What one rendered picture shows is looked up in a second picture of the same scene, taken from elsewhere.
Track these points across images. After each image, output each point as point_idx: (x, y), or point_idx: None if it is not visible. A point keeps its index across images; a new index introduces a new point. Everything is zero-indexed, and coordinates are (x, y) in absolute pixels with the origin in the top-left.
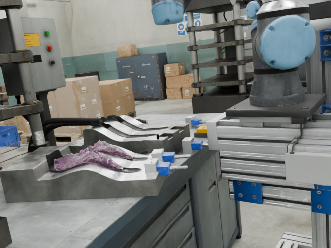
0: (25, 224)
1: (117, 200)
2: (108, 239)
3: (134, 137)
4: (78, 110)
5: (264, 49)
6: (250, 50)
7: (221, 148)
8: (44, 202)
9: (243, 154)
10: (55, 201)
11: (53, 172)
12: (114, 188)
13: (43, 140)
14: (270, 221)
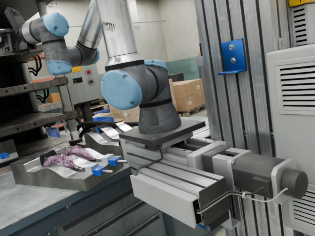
0: (5, 202)
1: (63, 191)
2: (37, 219)
3: (112, 141)
4: None
5: (103, 96)
6: None
7: (130, 160)
8: (31, 186)
9: (139, 166)
10: (36, 186)
11: (40, 166)
12: (63, 182)
13: (77, 137)
14: None
